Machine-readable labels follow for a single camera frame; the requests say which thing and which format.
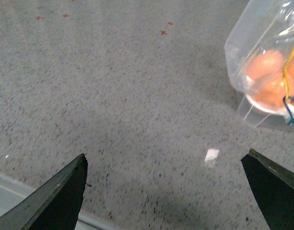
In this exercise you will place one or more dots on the brown egg back left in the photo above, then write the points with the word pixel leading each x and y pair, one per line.
pixel 264 64

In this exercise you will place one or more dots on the teal rubber band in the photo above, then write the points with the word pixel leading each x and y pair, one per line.
pixel 289 109

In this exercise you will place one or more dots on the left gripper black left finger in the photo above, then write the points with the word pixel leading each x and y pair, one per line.
pixel 53 206

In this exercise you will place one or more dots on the clear plastic egg box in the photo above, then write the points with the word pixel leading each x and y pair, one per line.
pixel 264 25

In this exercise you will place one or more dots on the brown egg front left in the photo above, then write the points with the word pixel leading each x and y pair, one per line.
pixel 272 92

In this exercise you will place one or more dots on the yellow rubber band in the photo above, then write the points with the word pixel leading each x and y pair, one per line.
pixel 285 74

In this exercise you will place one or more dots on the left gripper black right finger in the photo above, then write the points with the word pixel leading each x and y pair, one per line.
pixel 273 188

